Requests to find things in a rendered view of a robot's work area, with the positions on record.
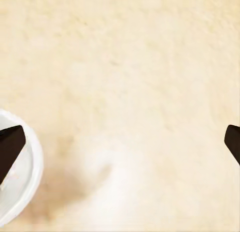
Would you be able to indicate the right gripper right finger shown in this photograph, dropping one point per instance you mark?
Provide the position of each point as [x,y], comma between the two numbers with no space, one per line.
[232,141]

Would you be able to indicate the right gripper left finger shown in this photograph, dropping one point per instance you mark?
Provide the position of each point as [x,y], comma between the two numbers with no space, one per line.
[12,141]

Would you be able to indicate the countertop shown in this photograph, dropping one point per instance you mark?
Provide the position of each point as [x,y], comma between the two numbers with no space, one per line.
[130,100]

